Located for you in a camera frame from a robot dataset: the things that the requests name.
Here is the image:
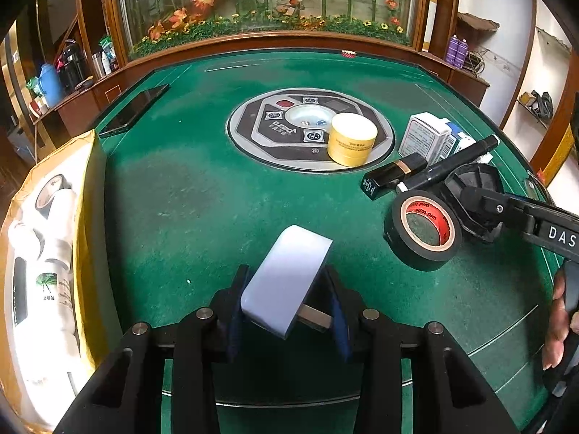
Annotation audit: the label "white blue carton box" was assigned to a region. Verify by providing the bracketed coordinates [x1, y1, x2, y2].
[398, 112, 476, 166]

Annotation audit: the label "black gold lipstick tube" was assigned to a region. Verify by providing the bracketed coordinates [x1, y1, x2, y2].
[360, 153, 428, 200]

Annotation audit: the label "black marker pen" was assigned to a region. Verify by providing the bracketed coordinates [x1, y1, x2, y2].
[396, 134, 499, 193]

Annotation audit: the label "black smartphone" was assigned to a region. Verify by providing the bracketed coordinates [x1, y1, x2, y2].
[98, 84, 170, 138]

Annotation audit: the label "black cylinder in tray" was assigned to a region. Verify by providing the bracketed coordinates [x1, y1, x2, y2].
[13, 257, 28, 325]

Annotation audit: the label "black tape roll red core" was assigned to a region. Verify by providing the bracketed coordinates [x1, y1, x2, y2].
[384, 190, 463, 271]

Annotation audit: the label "white square power adapter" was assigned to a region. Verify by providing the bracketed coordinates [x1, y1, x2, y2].
[240, 224, 333, 339]

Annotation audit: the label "white tube green print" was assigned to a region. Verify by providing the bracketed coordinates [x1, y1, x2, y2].
[35, 260, 76, 335]

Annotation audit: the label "blue thermos jug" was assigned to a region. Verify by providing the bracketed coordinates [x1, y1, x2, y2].
[38, 63, 65, 109]

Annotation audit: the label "small black tape roll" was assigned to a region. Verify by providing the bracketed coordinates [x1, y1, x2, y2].
[34, 174, 72, 218]

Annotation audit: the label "purple bottles on shelf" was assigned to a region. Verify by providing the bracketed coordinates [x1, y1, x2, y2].
[444, 34, 469, 69]

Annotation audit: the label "small red white chip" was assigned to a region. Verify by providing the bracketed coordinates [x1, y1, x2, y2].
[341, 50, 357, 58]

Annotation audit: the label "black thermos flask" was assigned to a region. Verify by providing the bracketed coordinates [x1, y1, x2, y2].
[56, 39, 89, 95]

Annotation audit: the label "person right hand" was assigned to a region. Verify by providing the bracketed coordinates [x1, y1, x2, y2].
[542, 268, 578, 370]

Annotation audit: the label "yellow cardboard tray box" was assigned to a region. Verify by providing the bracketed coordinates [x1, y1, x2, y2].
[1, 131, 121, 433]

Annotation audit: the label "artificial flower glass display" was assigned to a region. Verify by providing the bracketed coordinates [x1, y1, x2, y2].
[117, 0, 415, 58]

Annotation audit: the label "round table control panel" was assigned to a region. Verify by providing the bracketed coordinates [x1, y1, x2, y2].
[227, 87, 396, 174]

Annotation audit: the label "black round plastic cap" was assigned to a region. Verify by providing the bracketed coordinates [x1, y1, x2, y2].
[441, 163, 504, 243]

